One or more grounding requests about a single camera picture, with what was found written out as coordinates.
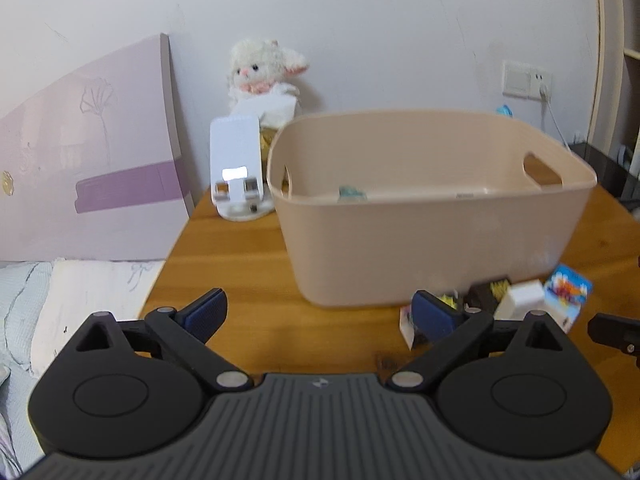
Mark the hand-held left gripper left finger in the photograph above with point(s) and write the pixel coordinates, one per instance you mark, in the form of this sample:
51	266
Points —
206	312

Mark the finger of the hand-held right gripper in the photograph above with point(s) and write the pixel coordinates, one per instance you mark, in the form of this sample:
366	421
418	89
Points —
616	332

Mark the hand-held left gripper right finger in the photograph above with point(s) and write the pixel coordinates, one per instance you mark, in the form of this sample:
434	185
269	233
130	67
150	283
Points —
434	317

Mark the beige plastic basket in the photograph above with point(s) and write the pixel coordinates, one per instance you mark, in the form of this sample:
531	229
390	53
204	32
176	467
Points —
400	240

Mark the small yellow item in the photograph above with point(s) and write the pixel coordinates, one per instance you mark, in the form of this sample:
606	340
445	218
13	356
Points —
449	300

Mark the white box with colourful print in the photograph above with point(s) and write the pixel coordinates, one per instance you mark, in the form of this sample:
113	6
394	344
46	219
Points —
407	329

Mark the black box with yellow print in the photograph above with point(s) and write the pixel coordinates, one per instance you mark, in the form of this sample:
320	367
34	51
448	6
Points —
486	292

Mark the colourful printed small box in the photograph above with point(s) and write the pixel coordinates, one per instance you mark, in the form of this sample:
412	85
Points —
570	295

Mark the plain white small box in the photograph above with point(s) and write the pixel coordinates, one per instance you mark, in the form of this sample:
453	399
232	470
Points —
520	299

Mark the white pillow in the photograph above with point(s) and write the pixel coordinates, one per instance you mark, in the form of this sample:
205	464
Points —
90	300

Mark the small teal item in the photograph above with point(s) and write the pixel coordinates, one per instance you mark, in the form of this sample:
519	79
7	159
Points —
350	194

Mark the white phone stand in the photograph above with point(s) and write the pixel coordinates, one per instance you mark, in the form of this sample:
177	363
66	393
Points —
234	152

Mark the black side table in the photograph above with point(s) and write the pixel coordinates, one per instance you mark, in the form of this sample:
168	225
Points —
605	162

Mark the yellow packet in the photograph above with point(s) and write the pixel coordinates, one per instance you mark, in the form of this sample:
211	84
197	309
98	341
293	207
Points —
267	142

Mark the light blue blanket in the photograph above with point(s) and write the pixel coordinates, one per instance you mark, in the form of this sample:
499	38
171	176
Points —
17	320

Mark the purple headboard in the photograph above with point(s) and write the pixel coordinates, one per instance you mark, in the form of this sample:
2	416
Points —
90	160

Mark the white folded paper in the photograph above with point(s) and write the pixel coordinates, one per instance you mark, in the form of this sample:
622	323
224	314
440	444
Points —
267	109

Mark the white plush toy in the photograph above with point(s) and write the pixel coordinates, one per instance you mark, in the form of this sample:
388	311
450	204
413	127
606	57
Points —
255	67

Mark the white wall socket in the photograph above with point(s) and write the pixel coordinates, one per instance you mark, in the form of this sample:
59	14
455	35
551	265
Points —
520	79

